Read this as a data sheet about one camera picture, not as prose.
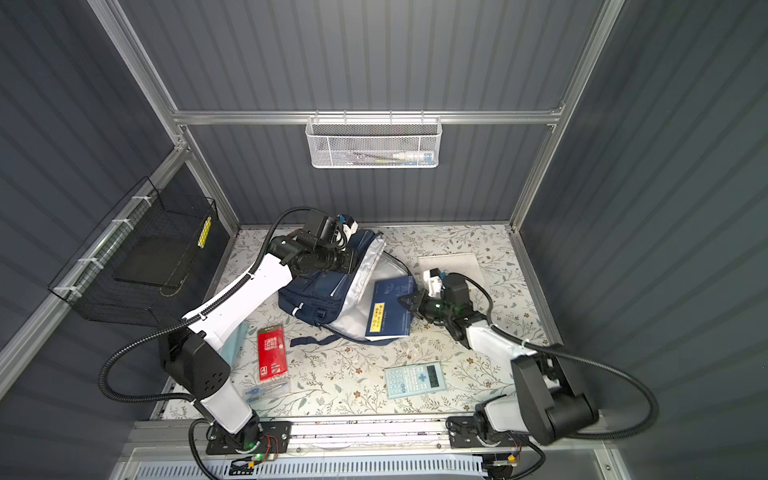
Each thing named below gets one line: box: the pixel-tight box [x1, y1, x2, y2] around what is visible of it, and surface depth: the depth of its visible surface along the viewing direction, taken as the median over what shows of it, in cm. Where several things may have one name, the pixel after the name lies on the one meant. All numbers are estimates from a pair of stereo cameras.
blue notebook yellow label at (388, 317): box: [365, 275, 417, 342], surface depth 85 cm
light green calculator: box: [384, 362, 446, 399], surface depth 82 cm
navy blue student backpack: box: [278, 230, 411, 346], surface depth 83 cm
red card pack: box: [257, 324, 288, 381], surface depth 90 cm
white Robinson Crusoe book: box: [418, 252, 486, 285], surface depth 111 cm
